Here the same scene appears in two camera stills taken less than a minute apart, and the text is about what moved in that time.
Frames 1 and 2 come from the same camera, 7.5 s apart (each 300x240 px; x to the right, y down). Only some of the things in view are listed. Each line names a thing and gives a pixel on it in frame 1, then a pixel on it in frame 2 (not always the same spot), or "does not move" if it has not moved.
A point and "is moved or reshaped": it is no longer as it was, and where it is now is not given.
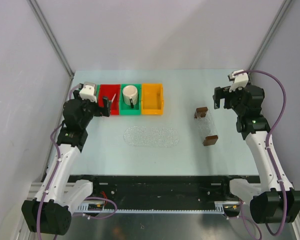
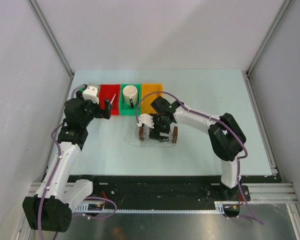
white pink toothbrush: [113, 98] does not move
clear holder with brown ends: [208, 125] is moved or reshaped
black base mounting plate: [160, 190] does not move
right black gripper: [221, 93] to [155, 133]
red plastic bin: [109, 90] does not move
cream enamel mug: [130, 94] does not move
